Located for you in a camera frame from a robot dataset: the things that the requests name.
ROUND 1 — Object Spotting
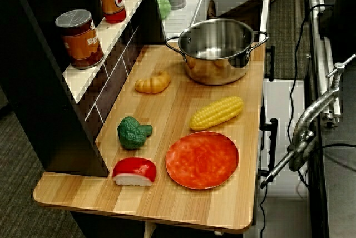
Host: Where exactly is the aluminium frame rail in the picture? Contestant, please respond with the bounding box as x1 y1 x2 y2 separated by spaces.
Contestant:
305 0 343 124

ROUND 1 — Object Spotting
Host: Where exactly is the long black cable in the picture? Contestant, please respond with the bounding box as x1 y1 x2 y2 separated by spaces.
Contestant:
258 4 334 238

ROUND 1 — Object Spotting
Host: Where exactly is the thin black cable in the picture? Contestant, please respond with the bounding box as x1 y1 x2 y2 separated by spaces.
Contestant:
319 143 356 166

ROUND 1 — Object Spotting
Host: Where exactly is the red toy tuna sushi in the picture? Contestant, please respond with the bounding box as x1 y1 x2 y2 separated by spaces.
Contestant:
112 157 157 187

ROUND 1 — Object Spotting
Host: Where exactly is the stainless steel pot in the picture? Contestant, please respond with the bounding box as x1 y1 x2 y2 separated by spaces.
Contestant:
164 18 270 86

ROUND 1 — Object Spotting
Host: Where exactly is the black toy kitchen shelf unit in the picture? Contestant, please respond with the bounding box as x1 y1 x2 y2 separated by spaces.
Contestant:
0 0 165 178

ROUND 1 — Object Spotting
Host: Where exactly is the metal c-clamp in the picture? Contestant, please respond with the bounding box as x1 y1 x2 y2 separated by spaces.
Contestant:
259 54 356 190

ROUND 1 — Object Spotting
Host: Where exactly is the yellow toy corn cob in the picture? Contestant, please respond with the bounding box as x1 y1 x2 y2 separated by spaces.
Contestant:
189 96 245 131

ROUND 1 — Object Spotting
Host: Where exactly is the orange round plate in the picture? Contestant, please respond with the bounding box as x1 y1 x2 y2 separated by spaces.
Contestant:
165 131 240 190

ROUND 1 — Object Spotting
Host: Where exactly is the toy beans can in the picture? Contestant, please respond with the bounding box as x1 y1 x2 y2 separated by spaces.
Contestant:
55 9 105 70

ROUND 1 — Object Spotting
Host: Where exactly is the toy croissant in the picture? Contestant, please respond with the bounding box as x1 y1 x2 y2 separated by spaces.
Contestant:
134 70 172 95

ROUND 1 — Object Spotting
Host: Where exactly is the short black drawer handle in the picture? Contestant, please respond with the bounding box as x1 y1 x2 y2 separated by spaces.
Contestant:
265 45 276 82

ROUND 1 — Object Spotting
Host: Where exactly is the light green toy vegetable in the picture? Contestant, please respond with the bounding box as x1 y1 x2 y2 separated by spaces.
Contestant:
156 0 172 21

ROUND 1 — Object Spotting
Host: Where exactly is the long black drawer handle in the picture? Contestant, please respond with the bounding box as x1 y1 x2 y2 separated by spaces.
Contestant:
259 118 279 178

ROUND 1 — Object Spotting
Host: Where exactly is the green toy broccoli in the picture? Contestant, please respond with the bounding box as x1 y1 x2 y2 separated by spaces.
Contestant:
117 116 154 151

